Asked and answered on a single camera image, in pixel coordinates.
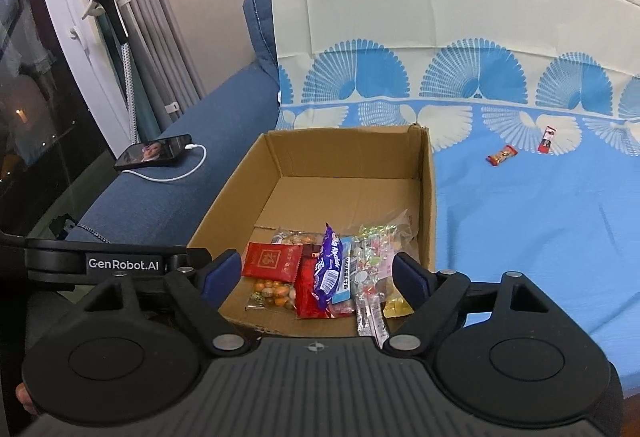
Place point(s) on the orange red wrapped candy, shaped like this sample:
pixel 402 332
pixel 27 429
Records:
pixel 502 154

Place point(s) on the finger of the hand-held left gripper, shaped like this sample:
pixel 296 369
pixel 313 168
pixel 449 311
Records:
pixel 192 257

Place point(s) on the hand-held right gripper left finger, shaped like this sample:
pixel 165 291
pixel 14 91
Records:
pixel 222 276

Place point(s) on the yellow candy packet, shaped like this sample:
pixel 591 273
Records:
pixel 397 308

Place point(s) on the white curtain clip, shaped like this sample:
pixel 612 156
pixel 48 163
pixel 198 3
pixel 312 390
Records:
pixel 172 107

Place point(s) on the clear bag of coated peanuts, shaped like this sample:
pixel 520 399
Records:
pixel 272 293

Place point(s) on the white window frame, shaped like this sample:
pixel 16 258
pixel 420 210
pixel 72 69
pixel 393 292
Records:
pixel 65 27

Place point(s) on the small red white candy packet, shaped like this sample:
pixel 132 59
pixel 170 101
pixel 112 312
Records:
pixel 546 139

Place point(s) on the person's left hand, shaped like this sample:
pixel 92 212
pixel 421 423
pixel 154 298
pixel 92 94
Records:
pixel 27 399

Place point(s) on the shiny red snack packet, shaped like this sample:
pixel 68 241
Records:
pixel 306 294

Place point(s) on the black smartphone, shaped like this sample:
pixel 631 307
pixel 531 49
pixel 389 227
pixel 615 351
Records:
pixel 150 152

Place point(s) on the blue sofa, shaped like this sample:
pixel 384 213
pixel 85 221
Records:
pixel 150 207

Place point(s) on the white stick packet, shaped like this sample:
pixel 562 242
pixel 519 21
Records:
pixel 362 319
pixel 380 317

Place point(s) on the brown cardboard box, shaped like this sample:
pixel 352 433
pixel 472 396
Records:
pixel 325 197

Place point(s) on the dark purple snack packet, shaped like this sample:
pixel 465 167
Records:
pixel 327 272

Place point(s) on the dark window pane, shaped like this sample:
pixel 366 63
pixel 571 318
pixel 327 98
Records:
pixel 30 92

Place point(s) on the clear bag of candies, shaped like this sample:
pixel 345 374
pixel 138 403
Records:
pixel 377 252

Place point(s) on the light blue stick packet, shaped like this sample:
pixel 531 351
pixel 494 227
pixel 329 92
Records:
pixel 345 279

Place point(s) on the mixed clutter pile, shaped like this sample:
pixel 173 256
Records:
pixel 62 226

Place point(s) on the blue fan-print sheet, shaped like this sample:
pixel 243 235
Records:
pixel 525 242

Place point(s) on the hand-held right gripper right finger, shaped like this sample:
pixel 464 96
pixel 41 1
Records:
pixel 407 279

